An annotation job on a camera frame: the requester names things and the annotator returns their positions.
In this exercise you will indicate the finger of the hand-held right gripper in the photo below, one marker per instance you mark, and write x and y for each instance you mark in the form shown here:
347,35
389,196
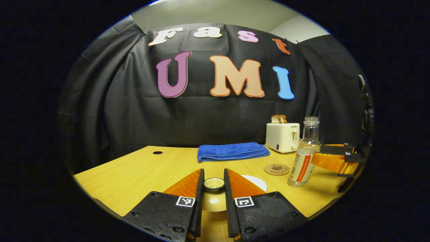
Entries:
326,160
332,149

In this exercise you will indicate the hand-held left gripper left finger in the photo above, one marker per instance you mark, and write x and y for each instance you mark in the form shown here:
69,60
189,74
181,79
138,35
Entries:
198,201

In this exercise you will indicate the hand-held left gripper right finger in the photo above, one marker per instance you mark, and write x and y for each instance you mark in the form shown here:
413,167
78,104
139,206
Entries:
229,201

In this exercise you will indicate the cream teacup lid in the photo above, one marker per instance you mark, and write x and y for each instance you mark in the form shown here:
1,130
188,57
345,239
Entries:
214,201

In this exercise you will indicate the clear water bottle orange label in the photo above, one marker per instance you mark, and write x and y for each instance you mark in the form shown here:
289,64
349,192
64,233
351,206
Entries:
302,164

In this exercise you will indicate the cream white teacup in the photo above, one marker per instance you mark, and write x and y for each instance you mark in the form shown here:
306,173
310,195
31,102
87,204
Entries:
257,181

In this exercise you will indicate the round brown coaster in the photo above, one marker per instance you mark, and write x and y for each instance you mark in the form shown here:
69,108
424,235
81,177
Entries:
277,169

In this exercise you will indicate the folded blue towel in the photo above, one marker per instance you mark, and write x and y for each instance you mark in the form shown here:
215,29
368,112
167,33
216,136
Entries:
231,152

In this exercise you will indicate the white toaster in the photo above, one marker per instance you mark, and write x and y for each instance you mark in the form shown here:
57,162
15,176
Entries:
280,137

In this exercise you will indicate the toast slice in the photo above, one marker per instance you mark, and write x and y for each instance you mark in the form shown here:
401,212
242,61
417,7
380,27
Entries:
275,119
283,118

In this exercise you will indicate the black backdrop cloth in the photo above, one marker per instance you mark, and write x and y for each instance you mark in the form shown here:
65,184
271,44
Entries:
117,111

